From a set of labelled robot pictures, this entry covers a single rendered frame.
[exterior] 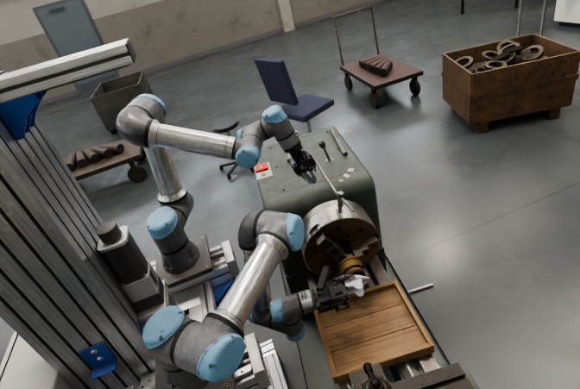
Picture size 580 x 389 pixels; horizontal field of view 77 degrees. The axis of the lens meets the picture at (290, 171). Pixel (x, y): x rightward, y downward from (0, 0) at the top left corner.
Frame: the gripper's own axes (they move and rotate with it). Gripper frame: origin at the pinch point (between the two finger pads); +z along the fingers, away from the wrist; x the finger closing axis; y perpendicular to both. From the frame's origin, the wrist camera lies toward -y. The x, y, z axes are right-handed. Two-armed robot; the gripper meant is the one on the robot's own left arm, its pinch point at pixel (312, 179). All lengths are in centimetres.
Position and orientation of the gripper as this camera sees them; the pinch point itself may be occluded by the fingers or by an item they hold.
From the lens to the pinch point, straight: 146.5
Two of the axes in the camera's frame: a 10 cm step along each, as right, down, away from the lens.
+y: 1.8, 4.9, -8.5
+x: 8.7, -4.9, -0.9
